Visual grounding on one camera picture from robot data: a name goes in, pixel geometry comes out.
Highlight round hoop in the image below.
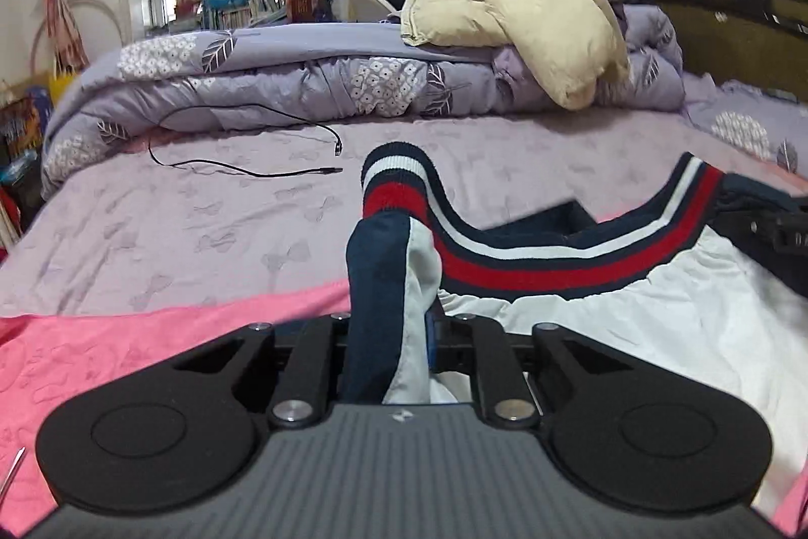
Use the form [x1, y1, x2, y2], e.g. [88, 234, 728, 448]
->
[30, 0, 130, 76]

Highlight cream puffer jacket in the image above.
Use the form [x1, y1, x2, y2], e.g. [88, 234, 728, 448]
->
[399, 0, 632, 112]

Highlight pink rabbit print blanket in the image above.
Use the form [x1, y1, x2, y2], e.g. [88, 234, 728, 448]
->
[0, 211, 808, 539]

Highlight black cable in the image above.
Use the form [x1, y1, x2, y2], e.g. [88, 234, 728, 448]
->
[147, 105, 345, 179]

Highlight yellow bag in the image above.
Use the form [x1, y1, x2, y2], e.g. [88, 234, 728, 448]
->
[49, 67, 80, 106]

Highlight row of books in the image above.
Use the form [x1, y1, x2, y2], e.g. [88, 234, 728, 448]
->
[164, 0, 291, 31]

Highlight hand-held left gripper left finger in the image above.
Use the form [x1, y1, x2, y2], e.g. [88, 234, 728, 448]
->
[167, 313, 352, 430]

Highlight brown bed headboard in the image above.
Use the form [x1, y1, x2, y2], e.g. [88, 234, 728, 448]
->
[608, 0, 808, 104]

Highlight white and navy jacket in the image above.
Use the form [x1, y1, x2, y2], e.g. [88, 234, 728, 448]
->
[344, 141, 808, 518]

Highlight purple floral pillow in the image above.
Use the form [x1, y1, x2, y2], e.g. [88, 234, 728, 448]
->
[680, 70, 808, 177]

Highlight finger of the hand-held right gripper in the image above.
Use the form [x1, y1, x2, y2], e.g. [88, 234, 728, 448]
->
[712, 201, 808, 265]

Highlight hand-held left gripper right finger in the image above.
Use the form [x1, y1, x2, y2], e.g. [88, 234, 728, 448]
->
[426, 312, 635, 430]

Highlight purple floral quilt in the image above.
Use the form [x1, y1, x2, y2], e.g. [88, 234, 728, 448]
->
[41, 4, 687, 200]

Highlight pile of colourful boxes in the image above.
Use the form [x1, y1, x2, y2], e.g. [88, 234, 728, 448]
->
[0, 85, 55, 202]

